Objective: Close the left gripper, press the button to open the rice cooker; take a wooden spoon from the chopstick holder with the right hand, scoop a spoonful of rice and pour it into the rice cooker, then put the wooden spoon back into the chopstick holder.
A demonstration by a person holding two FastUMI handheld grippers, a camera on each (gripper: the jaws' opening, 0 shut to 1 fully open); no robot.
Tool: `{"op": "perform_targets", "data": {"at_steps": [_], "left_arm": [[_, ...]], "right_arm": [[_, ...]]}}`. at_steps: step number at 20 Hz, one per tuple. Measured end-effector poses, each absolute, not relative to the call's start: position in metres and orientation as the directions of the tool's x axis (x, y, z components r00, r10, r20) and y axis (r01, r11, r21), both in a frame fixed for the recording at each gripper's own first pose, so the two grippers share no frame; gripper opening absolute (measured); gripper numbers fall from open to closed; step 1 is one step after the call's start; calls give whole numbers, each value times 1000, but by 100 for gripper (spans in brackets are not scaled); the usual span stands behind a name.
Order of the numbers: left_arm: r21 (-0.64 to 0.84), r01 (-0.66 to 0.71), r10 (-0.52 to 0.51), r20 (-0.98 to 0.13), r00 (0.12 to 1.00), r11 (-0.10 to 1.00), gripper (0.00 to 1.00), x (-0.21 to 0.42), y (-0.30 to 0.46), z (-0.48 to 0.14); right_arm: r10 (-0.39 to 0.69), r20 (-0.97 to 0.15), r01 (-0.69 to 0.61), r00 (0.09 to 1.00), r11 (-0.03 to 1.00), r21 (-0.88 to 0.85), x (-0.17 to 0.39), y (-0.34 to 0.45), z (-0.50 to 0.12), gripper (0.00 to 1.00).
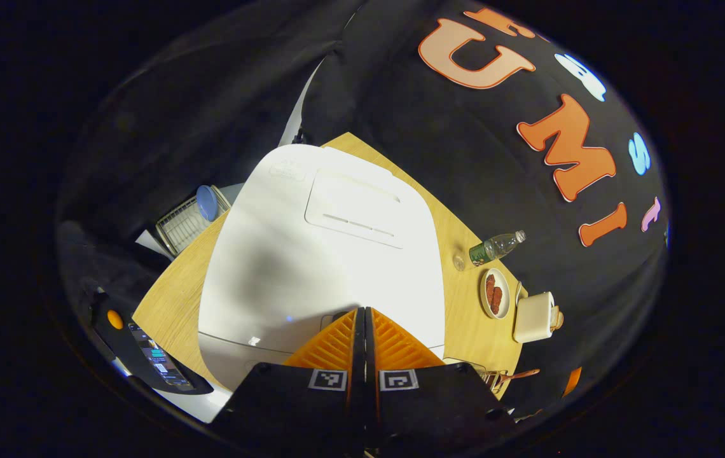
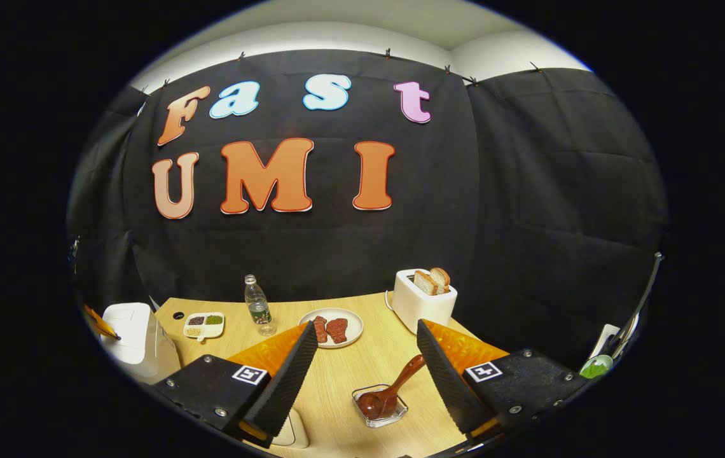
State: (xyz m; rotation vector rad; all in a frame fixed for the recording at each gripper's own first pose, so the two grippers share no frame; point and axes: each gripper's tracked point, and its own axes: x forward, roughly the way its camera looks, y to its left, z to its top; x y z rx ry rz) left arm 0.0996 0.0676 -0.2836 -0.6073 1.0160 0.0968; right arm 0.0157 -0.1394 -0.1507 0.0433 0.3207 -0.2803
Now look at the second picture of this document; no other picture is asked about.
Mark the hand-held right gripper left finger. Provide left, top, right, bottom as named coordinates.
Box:
left=153, top=321, right=319, bottom=449

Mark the clear plastic water bottle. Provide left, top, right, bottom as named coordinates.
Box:
left=244, top=274, right=277, bottom=337

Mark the white toaster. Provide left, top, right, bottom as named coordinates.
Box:
left=392, top=268, right=458, bottom=335

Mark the white rice cooker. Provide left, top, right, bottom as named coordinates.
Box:
left=100, top=303, right=182, bottom=385

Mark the green and white object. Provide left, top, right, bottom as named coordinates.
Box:
left=580, top=354, right=614, bottom=380

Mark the white divided grain dish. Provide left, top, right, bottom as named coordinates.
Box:
left=183, top=312, right=225, bottom=343

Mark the white round plate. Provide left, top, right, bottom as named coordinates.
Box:
left=299, top=308, right=364, bottom=349

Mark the clear tray of rice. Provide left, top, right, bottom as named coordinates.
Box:
left=272, top=407, right=310, bottom=450

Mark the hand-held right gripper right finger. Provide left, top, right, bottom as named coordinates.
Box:
left=417, top=319, right=589, bottom=440

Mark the dark slanted pole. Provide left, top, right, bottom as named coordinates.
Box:
left=611, top=253, right=663, bottom=360

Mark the clear chopstick holder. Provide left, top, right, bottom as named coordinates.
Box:
left=352, top=384, right=409, bottom=428

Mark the black backdrop cloth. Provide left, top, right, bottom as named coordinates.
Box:
left=67, top=50, right=667, bottom=370

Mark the brown wooden spoon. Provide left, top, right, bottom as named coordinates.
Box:
left=357, top=354, right=427, bottom=420

